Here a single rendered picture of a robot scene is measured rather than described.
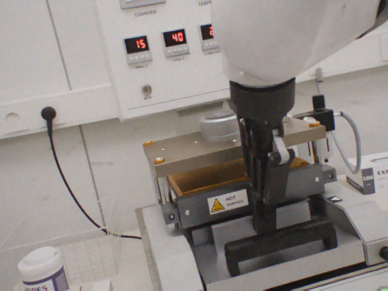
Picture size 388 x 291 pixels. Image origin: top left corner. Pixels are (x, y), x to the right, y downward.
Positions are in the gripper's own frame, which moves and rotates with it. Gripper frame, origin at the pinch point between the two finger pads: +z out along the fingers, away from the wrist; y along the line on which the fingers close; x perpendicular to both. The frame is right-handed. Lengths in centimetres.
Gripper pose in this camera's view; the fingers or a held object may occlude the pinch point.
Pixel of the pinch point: (264, 210)
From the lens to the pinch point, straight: 60.3
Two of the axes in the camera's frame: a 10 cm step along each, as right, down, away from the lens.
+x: 9.6, -2.2, 1.7
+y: 2.7, 4.9, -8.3
